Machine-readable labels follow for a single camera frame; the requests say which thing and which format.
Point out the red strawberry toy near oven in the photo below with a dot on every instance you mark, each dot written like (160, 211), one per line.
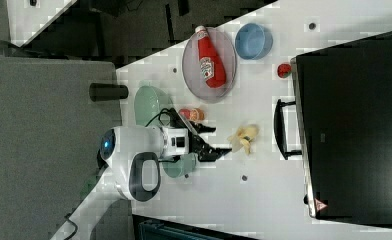
(284, 70)

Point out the yellow peeled banana toy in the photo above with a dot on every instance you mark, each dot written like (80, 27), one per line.
(243, 137)

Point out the dark cylindrical cup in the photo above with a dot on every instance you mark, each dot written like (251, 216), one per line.
(107, 92)

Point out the orange slice toy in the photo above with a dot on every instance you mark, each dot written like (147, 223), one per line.
(197, 115)

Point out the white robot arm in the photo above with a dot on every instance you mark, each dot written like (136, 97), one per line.
(134, 155)

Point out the blue round bowl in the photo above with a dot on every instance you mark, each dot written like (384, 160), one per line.
(253, 41)

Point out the red ketchup bottle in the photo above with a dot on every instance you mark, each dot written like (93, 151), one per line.
(211, 65)

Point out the grey round plate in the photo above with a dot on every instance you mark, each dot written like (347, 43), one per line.
(191, 69)

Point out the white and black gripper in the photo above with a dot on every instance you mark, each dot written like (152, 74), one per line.
(177, 142)

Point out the black and silver toaster oven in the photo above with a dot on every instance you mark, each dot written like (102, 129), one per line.
(340, 124)

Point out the blue metal frame rail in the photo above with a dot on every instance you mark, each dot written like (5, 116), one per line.
(146, 228)

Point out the green perforated colander basket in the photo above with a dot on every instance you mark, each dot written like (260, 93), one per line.
(148, 103)

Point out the green cup with handle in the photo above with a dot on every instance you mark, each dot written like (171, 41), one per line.
(179, 166)

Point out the red strawberry toy near colander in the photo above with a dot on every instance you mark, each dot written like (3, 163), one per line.
(187, 113)

